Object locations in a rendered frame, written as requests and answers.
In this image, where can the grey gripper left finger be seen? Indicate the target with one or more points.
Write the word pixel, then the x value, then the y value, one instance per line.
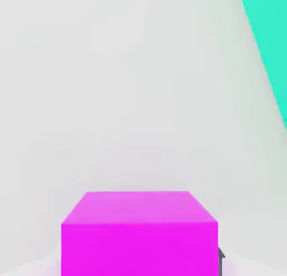
pixel 48 269

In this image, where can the large turquoise box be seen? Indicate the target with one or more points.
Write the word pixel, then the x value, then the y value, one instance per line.
pixel 269 29

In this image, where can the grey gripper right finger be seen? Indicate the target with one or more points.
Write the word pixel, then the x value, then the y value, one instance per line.
pixel 221 264

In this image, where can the small magenta cube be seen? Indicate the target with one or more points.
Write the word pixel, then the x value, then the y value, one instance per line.
pixel 139 247

